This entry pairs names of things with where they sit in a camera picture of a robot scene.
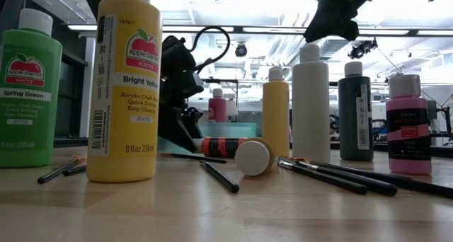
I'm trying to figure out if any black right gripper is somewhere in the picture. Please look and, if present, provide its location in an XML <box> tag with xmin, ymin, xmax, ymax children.
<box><xmin>303</xmin><ymin>0</ymin><xmax>382</xmax><ymax>44</ymax></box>

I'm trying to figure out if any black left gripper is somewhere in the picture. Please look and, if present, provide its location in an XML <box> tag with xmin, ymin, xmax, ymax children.
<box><xmin>157</xmin><ymin>34</ymin><xmax>205</xmax><ymax>154</ymax></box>

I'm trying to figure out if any large coral pink paint bottle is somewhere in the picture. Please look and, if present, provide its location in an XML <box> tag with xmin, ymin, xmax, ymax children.
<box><xmin>207</xmin><ymin>88</ymin><xmax>228</xmax><ymax>124</ymax></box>

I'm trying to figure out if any small ochre yellow paint bottle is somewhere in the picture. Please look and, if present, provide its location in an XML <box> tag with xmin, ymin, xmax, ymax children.
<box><xmin>234</xmin><ymin>137</ymin><xmax>276</xmax><ymax>177</ymax></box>

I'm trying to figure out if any large white paint bottle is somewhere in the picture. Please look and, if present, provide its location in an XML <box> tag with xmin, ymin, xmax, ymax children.
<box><xmin>291</xmin><ymin>43</ymin><xmax>332</xmax><ymax>164</ymax></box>

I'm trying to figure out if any dark slate blue paint bottle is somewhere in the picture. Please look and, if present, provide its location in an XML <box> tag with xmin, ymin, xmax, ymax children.
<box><xmin>337</xmin><ymin>61</ymin><xmax>375</xmax><ymax>162</ymax></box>

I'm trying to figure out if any small pink paint bottle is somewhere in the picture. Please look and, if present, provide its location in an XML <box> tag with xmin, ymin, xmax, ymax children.
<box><xmin>385</xmin><ymin>74</ymin><xmax>433</xmax><ymax>176</ymax></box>

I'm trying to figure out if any large green paint bottle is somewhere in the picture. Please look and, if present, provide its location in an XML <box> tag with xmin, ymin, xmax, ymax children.
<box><xmin>0</xmin><ymin>8</ymin><xmax>64</xmax><ymax>169</ymax></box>

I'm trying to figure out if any teal translucent plastic bin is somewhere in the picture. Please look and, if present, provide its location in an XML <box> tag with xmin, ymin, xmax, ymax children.
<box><xmin>157</xmin><ymin>122</ymin><xmax>258</xmax><ymax>154</ymax></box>

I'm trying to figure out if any long ceiling light bar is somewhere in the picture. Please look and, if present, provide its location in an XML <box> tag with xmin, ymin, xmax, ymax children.
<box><xmin>67</xmin><ymin>23</ymin><xmax>453</xmax><ymax>38</ymax></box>

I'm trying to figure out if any black paintbrush silver ferrule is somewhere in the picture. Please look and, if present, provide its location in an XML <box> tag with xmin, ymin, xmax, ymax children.
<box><xmin>199</xmin><ymin>160</ymin><xmax>241</xmax><ymax>195</ymax></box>
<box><xmin>276</xmin><ymin>156</ymin><xmax>369</xmax><ymax>196</ymax></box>

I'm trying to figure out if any black computer monitor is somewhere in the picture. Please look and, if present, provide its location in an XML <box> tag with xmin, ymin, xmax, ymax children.
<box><xmin>426</xmin><ymin>99</ymin><xmax>439</xmax><ymax>121</ymax></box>

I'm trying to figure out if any black paintbrush copper ferrule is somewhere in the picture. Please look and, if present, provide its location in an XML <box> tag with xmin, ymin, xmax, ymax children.
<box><xmin>289</xmin><ymin>156</ymin><xmax>414</xmax><ymax>181</ymax></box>

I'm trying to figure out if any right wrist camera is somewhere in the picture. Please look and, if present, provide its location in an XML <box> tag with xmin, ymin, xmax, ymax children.
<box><xmin>336</xmin><ymin>19</ymin><xmax>361</xmax><ymax>42</ymax></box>

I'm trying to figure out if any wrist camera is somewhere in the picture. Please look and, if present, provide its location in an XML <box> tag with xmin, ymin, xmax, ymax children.
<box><xmin>190</xmin><ymin>71</ymin><xmax>205</xmax><ymax>98</ymax></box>
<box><xmin>336</xmin><ymin>19</ymin><xmax>361</xmax><ymax>42</ymax></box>

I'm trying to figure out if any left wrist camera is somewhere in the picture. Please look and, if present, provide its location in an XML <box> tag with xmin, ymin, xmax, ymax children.
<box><xmin>190</xmin><ymin>71</ymin><xmax>205</xmax><ymax>98</ymax></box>

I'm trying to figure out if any black metal workstation frame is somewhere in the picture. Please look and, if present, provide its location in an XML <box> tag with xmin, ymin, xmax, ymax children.
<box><xmin>200</xmin><ymin>78</ymin><xmax>239</xmax><ymax>110</ymax></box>

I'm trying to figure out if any black ceiling dome camera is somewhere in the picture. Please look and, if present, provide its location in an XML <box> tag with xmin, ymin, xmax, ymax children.
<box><xmin>234</xmin><ymin>42</ymin><xmax>248</xmax><ymax>58</ymax></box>

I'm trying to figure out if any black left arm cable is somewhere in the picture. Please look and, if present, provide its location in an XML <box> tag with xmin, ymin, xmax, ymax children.
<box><xmin>190</xmin><ymin>25</ymin><xmax>231</xmax><ymax>75</ymax></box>

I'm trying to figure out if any black aluminium table frame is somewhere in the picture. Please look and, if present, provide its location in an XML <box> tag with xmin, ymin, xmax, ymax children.
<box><xmin>52</xmin><ymin>137</ymin><xmax>453</xmax><ymax>159</ymax></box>

